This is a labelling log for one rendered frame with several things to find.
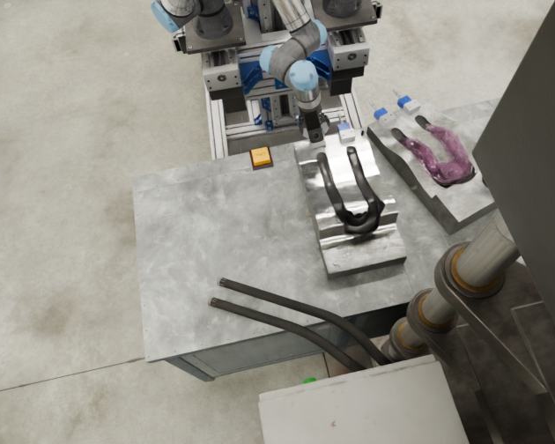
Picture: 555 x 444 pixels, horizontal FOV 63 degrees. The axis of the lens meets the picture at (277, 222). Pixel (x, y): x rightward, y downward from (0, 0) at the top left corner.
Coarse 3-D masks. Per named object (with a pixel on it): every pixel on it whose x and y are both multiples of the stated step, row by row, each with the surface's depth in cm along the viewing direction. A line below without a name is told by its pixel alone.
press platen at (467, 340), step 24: (432, 288) 96; (408, 312) 96; (432, 336) 92; (456, 336) 91; (456, 360) 89; (480, 360) 89; (480, 384) 87; (504, 384) 86; (480, 408) 89; (504, 408) 85; (528, 408) 84; (504, 432) 83; (528, 432) 83
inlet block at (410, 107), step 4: (396, 92) 173; (400, 96) 172; (404, 96) 171; (408, 96) 171; (400, 100) 170; (404, 100) 170; (408, 100) 170; (412, 100) 168; (416, 100) 168; (400, 104) 171; (404, 104) 168; (408, 104) 168; (412, 104) 168; (416, 104) 168; (404, 108) 169; (408, 108) 167; (412, 108) 167; (416, 108) 168; (408, 112) 168; (412, 112) 168
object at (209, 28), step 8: (224, 8) 163; (200, 16) 162; (208, 16) 161; (216, 16) 162; (224, 16) 164; (200, 24) 165; (208, 24) 163; (216, 24) 164; (224, 24) 167; (232, 24) 169; (200, 32) 167; (208, 32) 165; (216, 32) 165; (224, 32) 167
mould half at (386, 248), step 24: (336, 144) 161; (360, 144) 161; (312, 168) 158; (336, 168) 158; (312, 192) 154; (360, 192) 150; (384, 192) 148; (312, 216) 155; (384, 216) 144; (336, 240) 148; (360, 240) 148; (384, 240) 147; (360, 264) 144; (384, 264) 147
